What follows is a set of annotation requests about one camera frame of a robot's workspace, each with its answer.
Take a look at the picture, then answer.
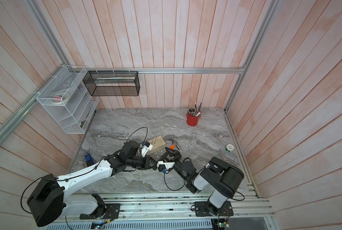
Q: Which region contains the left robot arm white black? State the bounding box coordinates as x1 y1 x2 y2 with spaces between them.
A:
27 140 157 227

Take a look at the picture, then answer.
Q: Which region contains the aluminium frame rail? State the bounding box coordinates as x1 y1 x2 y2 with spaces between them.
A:
0 0 281 160

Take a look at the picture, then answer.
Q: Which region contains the black mesh wall basket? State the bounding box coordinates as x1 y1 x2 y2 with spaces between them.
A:
83 71 140 96

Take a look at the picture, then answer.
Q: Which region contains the red metal pencil bucket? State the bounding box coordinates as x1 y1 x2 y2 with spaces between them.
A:
186 113 201 127

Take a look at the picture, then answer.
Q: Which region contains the bundle of pencils and pens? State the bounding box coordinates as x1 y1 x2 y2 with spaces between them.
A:
187 103 202 117

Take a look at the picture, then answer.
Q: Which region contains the green white tape roll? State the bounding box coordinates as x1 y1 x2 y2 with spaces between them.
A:
225 144 235 152

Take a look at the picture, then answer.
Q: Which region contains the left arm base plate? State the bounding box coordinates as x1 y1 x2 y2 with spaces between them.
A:
80 194 121 221

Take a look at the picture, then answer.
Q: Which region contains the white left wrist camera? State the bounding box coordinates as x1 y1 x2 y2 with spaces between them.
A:
141 141 153 157

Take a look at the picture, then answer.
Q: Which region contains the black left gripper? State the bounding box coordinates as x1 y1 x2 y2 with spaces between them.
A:
126 155 160 170

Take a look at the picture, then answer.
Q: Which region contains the pale wooden block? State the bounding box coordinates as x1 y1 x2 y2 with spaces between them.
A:
147 136 166 155

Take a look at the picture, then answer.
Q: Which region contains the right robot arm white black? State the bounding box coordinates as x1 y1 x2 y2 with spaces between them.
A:
152 147 244 212

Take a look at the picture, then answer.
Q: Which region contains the roll of tape on shelf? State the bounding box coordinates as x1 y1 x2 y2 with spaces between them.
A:
49 92 71 105

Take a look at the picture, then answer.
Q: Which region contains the aluminium mounting rail bed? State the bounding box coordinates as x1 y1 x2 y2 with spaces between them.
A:
37 192 278 230

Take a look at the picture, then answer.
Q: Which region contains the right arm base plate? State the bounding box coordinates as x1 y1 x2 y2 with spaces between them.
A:
194 200 234 217

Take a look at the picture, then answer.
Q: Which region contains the white wire wall shelf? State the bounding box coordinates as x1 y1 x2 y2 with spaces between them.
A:
36 65 99 134

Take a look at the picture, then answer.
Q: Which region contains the claw hammer orange black handle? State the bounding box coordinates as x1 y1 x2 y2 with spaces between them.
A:
166 138 181 150

